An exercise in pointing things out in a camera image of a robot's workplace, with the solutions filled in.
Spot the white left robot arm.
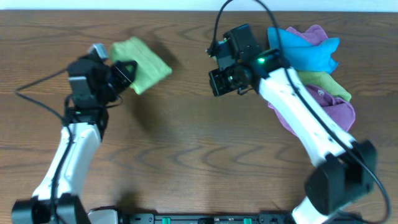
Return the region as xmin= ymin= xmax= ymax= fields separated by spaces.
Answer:
xmin=11 ymin=58 xmax=137 ymax=223

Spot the purple cloth behind blue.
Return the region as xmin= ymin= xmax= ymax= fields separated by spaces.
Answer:
xmin=286 ymin=24 xmax=328 ymax=45

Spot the olive green microfiber cloth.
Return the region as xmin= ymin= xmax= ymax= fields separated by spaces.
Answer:
xmin=297 ymin=71 xmax=352 ymax=101

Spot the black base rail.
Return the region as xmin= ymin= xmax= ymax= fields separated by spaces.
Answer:
xmin=118 ymin=213 xmax=296 ymax=224

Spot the purple microfiber cloth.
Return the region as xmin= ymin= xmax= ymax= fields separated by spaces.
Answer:
xmin=267 ymin=83 xmax=356 ymax=138

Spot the blue microfiber cloth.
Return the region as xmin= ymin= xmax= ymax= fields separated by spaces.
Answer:
xmin=267 ymin=27 xmax=340 ymax=74

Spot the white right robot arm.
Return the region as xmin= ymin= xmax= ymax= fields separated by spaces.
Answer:
xmin=208 ymin=49 xmax=378 ymax=223

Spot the light green microfiber cloth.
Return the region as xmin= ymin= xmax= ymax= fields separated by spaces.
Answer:
xmin=110 ymin=37 xmax=172 ymax=95

